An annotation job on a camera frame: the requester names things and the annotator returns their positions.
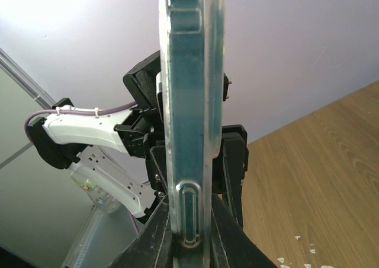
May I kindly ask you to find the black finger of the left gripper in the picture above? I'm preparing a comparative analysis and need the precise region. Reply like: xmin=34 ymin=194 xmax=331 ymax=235
xmin=223 ymin=139 xmax=245 ymax=228
xmin=150 ymin=145 xmax=168 ymax=195

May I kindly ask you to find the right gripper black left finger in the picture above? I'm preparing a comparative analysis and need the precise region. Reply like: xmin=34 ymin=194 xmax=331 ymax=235
xmin=112 ymin=196 xmax=177 ymax=268

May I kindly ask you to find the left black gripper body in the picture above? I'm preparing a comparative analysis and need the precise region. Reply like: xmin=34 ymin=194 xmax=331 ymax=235
xmin=146 ymin=125 xmax=249 ymax=197

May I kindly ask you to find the grey slotted cable duct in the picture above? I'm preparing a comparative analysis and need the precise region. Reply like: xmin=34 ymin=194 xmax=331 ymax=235
xmin=61 ymin=207 xmax=104 ymax=267

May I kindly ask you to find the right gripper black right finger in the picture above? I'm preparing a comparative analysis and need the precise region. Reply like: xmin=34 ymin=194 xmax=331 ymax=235
xmin=210 ymin=194 xmax=276 ymax=268

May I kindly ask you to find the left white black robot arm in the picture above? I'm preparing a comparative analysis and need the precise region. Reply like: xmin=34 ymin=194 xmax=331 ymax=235
xmin=24 ymin=52 xmax=168 ymax=223

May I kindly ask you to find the left aluminium corner post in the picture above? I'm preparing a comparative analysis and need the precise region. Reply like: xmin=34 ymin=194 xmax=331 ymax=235
xmin=0 ymin=49 xmax=55 ymax=109

